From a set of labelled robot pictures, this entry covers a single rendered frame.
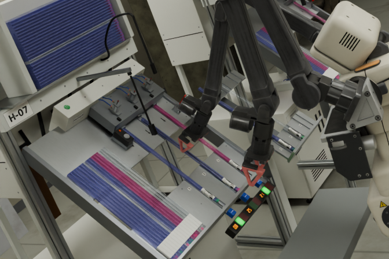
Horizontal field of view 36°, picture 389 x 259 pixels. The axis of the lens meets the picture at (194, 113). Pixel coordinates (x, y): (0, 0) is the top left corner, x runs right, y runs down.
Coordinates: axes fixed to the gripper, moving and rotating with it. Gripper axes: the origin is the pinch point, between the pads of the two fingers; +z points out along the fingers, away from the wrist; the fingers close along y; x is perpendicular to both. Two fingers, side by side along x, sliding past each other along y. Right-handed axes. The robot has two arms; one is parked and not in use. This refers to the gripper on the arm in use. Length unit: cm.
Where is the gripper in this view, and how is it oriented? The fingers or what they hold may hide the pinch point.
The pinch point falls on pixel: (189, 144)
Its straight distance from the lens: 239.6
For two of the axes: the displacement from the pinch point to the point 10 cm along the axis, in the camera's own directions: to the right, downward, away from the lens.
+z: -3.2, 6.9, 6.5
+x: 7.8, 5.8, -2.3
